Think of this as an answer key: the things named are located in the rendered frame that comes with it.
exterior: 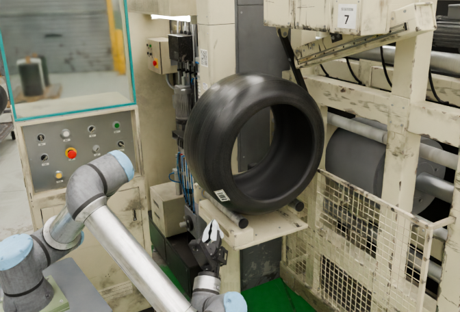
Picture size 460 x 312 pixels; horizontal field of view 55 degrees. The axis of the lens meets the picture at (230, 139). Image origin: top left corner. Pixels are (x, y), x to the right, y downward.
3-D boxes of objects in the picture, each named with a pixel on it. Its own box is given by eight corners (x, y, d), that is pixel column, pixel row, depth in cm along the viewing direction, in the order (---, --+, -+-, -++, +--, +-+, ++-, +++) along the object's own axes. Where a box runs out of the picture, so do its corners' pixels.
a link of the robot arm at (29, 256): (-6, 286, 174) (-20, 249, 167) (33, 261, 186) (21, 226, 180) (16, 299, 165) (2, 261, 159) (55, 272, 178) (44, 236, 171)
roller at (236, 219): (212, 192, 209) (205, 198, 208) (208, 185, 207) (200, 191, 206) (250, 224, 180) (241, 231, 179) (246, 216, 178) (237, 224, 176)
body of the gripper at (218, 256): (211, 251, 162) (207, 284, 155) (198, 241, 156) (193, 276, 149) (228, 248, 159) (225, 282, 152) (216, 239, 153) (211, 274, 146)
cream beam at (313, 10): (261, 26, 198) (261, -8, 193) (307, 22, 209) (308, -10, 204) (359, 37, 147) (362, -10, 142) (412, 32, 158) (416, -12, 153)
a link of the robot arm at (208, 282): (187, 289, 147) (211, 287, 142) (189, 274, 149) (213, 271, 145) (202, 297, 153) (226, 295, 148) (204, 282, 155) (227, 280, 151)
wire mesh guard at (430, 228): (280, 265, 251) (282, 150, 229) (283, 265, 252) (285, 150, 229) (409, 382, 176) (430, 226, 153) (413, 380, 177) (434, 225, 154)
